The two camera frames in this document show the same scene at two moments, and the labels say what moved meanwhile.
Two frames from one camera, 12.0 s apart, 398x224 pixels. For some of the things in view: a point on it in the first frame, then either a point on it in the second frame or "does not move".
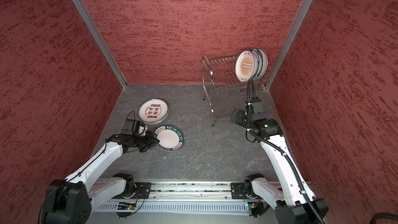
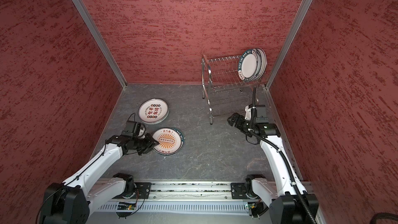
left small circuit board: x=126 y=206 does not move
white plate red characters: x=153 y=111 does not move
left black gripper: x=151 y=141 does not move
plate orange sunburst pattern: x=245 y=65 to x=170 y=141
